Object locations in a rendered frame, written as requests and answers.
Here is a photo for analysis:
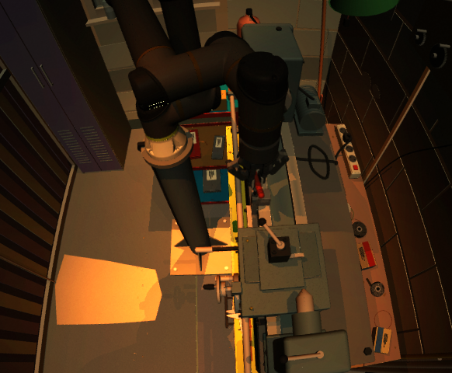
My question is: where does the red and white card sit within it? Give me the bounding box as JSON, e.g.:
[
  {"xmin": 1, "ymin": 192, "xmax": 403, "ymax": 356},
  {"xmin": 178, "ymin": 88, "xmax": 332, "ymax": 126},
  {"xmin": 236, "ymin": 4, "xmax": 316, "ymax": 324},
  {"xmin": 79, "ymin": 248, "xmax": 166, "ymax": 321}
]
[{"xmin": 188, "ymin": 129, "xmax": 201, "ymax": 157}]

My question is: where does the blue and yellow box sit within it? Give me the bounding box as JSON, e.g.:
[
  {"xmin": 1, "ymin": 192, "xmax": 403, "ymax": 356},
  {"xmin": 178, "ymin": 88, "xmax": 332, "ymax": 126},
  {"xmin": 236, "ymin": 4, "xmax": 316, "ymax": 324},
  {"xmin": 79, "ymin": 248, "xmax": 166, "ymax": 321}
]
[{"xmin": 370, "ymin": 326, "xmax": 394, "ymax": 355}]

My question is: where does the white-handled black lever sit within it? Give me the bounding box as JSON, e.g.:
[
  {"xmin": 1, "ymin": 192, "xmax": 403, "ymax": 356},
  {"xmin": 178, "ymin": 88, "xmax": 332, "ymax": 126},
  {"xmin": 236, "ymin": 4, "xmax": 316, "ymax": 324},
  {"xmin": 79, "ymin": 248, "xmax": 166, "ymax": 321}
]
[{"xmin": 193, "ymin": 244, "xmax": 239, "ymax": 272}]

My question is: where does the grey-green tailstock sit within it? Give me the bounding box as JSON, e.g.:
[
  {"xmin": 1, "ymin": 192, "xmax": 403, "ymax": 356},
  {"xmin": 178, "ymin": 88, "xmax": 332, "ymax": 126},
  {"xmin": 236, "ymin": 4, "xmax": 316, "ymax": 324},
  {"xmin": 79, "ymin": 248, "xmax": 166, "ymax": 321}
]
[{"xmin": 264, "ymin": 289, "xmax": 352, "ymax": 373}]

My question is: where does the grey-green lathe carriage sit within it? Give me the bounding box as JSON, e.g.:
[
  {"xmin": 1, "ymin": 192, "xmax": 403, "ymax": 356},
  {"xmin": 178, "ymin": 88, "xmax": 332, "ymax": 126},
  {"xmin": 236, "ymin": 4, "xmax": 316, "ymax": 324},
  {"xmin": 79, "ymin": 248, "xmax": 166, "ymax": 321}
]
[{"xmin": 236, "ymin": 222, "xmax": 332, "ymax": 318}]

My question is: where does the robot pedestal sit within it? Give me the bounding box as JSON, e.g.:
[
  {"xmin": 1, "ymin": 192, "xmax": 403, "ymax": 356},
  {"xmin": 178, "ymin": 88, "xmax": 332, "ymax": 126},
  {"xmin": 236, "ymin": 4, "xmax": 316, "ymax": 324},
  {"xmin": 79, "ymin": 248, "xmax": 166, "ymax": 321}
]
[{"xmin": 144, "ymin": 149, "xmax": 238, "ymax": 277}]

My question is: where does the blue tray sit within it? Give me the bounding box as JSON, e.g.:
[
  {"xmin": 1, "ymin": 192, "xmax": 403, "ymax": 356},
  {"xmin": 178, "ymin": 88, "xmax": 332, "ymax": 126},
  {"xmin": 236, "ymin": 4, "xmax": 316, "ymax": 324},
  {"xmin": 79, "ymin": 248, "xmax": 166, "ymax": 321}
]
[{"xmin": 192, "ymin": 166, "xmax": 233, "ymax": 204}]

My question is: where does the grey electric motor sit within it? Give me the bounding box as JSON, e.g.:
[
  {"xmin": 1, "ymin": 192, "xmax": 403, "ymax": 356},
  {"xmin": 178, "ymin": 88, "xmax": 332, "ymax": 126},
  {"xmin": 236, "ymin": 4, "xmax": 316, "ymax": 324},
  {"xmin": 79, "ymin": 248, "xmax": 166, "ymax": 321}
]
[{"xmin": 294, "ymin": 84, "xmax": 326, "ymax": 137}]

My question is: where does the brown tray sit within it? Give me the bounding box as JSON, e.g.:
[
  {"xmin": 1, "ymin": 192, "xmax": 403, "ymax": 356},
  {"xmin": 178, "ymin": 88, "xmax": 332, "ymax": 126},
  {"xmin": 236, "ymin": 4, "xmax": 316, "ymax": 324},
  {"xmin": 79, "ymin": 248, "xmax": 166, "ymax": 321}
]
[{"xmin": 178, "ymin": 123, "xmax": 233, "ymax": 161}]

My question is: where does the black tool post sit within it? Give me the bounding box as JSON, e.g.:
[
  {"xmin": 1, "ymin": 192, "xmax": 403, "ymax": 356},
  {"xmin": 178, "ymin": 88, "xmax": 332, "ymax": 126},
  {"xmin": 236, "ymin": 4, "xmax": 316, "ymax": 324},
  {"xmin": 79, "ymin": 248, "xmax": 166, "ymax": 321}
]
[{"xmin": 267, "ymin": 235, "xmax": 291, "ymax": 263}]

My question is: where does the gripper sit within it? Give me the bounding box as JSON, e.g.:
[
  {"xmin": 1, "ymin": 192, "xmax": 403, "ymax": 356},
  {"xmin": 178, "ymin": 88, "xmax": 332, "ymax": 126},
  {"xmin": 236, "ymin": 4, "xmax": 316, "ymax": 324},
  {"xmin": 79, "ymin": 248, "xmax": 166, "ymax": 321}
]
[{"xmin": 234, "ymin": 148, "xmax": 290, "ymax": 176}]

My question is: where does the white tool post lever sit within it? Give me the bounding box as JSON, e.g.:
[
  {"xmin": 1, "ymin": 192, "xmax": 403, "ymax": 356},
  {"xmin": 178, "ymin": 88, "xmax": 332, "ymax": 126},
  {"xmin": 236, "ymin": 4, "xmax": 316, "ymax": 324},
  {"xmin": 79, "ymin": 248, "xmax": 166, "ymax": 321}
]
[{"xmin": 258, "ymin": 218, "xmax": 286, "ymax": 249}]

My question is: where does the grey-green lathe body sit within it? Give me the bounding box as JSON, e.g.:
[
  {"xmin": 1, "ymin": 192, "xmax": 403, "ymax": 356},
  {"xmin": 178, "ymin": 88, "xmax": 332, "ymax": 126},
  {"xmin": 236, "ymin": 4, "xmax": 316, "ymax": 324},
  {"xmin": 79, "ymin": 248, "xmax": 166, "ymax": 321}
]
[{"xmin": 225, "ymin": 23, "xmax": 328, "ymax": 373}]

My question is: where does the red fire extinguisher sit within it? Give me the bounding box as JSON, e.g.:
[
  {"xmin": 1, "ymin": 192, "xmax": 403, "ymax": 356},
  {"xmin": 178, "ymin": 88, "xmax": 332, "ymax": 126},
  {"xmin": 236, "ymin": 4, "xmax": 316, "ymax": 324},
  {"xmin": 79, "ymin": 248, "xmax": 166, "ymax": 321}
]
[{"xmin": 235, "ymin": 5, "xmax": 261, "ymax": 35}]

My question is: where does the black round wheel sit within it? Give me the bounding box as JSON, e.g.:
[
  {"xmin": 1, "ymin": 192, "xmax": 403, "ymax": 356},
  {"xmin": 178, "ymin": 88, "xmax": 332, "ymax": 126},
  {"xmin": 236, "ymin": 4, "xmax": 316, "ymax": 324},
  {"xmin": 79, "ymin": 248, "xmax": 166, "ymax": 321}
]
[
  {"xmin": 367, "ymin": 277, "xmax": 386, "ymax": 298},
  {"xmin": 351, "ymin": 220, "xmax": 369, "ymax": 239}
]

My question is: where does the white tailstock lever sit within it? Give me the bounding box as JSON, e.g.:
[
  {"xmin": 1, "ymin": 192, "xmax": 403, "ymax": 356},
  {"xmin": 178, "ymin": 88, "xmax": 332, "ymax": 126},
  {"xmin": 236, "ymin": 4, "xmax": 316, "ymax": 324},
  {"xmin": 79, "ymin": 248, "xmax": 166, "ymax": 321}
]
[{"xmin": 287, "ymin": 350, "xmax": 325, "ymax": 361}]

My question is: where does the brown wooden stick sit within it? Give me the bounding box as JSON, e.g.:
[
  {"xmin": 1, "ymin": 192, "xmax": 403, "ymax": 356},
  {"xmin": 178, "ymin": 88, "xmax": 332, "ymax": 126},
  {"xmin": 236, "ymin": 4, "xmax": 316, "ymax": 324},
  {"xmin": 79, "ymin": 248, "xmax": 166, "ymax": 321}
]
[{"xmin": 361, "ymin": 65, "xmax": 433, "ymax": 184}]

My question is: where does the grey carriage handwheel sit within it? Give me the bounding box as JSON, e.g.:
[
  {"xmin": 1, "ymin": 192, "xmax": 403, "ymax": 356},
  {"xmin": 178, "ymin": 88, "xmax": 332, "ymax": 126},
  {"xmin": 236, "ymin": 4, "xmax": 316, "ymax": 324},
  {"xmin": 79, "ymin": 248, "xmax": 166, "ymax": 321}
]
[{"xmin": 202, "ymin": 274, "xmax": 235, "ymax": 305}]

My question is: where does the red and white box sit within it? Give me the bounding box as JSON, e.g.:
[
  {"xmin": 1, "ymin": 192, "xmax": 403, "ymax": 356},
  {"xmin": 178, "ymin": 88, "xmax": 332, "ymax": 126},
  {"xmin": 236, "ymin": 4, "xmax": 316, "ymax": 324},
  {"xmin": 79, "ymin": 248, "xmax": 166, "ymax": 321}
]
[{"xmin": 356, "ymin": 240, "xmax": 377, "ymax": 270}]

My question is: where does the orange lamp pole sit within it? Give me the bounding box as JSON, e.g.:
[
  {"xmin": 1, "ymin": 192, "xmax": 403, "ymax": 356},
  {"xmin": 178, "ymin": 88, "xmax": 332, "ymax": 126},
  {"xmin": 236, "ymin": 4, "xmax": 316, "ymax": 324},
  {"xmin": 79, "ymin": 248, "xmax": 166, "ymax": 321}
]
[{"xmin": 318, "ymin": 0, "xmax": 328, "ymax": 100}]

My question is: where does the purple locker cabinet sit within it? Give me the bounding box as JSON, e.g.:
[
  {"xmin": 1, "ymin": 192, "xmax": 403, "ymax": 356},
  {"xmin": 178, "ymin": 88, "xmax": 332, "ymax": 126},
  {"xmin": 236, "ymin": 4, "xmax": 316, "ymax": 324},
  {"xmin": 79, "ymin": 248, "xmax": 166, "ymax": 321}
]
[{"xmin": 0, "ymin": 0, "xmax": 130, "ymax": 175}]

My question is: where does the grey box with label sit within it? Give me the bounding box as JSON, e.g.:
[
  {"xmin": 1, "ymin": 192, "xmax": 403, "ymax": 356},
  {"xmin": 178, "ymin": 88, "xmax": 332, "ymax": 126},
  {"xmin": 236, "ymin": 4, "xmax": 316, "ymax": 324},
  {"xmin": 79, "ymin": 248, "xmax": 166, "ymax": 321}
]
[{"xmin": 202, "ymin": 168, "xmax": 223, "ymax": 194}]

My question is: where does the green lamp shade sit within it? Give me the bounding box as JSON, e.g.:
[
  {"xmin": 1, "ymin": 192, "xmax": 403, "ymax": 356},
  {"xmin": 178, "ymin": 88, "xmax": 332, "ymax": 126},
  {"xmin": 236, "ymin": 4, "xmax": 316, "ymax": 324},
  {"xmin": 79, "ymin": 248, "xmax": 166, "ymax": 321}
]
[{"xmin": 328, "ymin": 0, "xmax": 397, "ymax": 17}]

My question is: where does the blue-grey small box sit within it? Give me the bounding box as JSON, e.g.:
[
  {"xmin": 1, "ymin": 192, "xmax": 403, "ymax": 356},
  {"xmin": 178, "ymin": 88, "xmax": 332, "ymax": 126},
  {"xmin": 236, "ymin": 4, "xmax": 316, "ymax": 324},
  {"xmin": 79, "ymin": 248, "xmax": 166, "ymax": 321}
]
[{"xmin": 210, "ymin": 134, "xmax": 227, "ymax": 161}]

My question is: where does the black coiled cable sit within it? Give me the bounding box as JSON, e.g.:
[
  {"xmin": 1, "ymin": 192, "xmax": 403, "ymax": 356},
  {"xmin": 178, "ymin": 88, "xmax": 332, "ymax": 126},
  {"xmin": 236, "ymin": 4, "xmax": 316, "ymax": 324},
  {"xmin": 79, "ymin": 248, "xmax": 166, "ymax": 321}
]
[{"xmin": 296, "ymin": 145, "xmax": 339, "ymax": 180}]

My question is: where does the white power strip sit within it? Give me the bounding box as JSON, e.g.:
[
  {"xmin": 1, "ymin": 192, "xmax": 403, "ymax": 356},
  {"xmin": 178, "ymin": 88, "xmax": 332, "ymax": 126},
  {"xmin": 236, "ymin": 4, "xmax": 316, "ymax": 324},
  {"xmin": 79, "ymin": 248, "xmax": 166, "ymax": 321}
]
[{"xmin": 333, "ymin": 123, "xmax": 363, "ymax": 180}]

